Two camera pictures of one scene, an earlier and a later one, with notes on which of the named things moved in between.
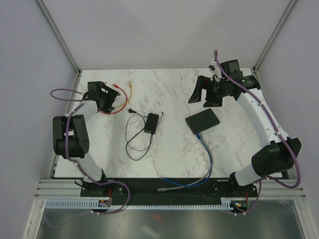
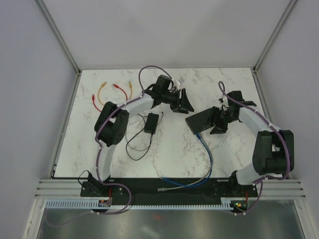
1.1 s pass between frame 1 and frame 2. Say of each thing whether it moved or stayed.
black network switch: stayed
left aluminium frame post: stayed
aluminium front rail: stayed
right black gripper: moved
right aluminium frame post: stayed
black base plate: stayed
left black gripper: moved
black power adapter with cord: moved
